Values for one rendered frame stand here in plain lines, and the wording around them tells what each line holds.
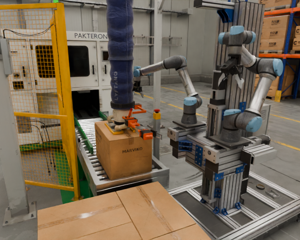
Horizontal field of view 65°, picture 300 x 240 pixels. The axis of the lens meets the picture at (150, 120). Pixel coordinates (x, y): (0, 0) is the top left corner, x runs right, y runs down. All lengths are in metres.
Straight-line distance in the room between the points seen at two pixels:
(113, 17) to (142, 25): 9.75
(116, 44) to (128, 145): 0.88
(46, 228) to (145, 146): 0.99
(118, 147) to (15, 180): 1.17
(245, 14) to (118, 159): 1.53
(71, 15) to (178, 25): 5.26
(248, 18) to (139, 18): 9.99
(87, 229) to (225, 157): 1.08
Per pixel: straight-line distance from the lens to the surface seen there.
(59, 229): 1.82
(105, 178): 2.32
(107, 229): 1.75
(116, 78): 2.14
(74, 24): 10.79
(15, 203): 2.90
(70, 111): 2.58
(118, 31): 2.12
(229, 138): 1.85
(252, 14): 2.08
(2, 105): 2.52
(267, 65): 1.85
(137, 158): 2.18
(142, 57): 11.82
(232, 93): 2.01
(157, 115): 2.67
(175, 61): 2.21
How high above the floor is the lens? 1.68
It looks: 16 degrees down
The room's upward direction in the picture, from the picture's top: straight up
